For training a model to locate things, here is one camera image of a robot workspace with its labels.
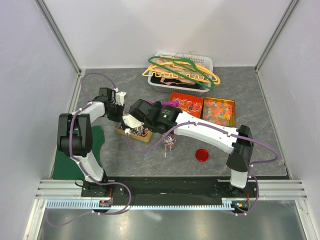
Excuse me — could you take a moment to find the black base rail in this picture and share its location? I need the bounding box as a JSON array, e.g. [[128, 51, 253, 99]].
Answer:
[[74, 176, 258, 200]]

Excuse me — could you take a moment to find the red jar lid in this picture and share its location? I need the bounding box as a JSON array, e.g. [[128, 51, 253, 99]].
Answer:
[[195, 148, 209, 162]]

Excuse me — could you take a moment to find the clear glass jar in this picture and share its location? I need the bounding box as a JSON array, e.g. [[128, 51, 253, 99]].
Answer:
[[162, 133, 177, 158]]

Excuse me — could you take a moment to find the yellow clothes hanger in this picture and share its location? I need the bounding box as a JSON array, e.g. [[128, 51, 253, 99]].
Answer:
[[147, 59, 221, 85]]

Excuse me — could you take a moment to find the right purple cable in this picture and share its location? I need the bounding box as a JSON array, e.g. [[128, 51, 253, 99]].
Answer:
[[125, 123, 280, 217]]

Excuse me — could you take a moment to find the white plastic basket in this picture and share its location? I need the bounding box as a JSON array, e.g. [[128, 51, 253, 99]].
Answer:
[[142, 52, 221, 97]]

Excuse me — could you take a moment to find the purple cable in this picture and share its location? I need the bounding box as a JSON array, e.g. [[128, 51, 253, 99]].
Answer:
[[44, 72, 132, 227], [125, 123, 280, 217]]

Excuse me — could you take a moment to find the green clothes hanger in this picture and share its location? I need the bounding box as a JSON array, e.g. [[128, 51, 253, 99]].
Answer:
[[147, 56, 216, 90]]

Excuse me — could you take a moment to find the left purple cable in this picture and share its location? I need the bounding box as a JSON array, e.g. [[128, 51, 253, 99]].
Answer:
[[44, 72, 132, 227]]

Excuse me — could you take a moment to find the purple plastic scoop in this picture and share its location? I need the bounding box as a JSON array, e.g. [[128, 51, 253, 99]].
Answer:
[[147, 100, 180, 108]]

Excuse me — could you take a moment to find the orange clothes hanger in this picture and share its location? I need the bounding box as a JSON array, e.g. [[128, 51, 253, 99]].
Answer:
[[142, 61, 220, 85]]

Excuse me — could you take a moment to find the grey cable duct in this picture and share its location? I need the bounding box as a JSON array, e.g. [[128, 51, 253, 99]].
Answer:
[[46, 198, 236, 211]]

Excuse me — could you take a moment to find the floral pink cloth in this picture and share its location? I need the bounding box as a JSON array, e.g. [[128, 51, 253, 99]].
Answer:
[[154, 57, 208, 86]]

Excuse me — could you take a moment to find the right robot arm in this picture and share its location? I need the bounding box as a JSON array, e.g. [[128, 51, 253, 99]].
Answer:
[[122, 99, 254, 197]]

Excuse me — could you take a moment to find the gold tin of candies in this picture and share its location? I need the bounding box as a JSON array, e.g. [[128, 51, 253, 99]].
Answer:
[[115, 123, 153, 143]]

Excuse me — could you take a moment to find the gold tin of gummies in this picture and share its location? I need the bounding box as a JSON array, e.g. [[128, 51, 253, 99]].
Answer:
[[201, 97, 236, 127]]

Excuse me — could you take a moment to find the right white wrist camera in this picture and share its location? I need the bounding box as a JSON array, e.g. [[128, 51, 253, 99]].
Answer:
[[122, 114, 144, 135]]

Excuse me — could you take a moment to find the black garment in basket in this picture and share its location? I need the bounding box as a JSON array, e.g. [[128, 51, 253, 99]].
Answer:
[[150, 76, 206, 90]]

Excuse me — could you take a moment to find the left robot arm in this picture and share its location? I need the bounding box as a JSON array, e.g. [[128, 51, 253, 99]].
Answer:
[[57, 87, 127, 197]]

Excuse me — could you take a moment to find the orange tray of lollipops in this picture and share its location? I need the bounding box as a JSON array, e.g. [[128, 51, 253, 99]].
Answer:
[[169, 92, 204, 118]]

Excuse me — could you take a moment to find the green cloth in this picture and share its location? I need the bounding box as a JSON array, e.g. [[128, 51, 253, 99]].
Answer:
[[52, 125, 105, 180]]

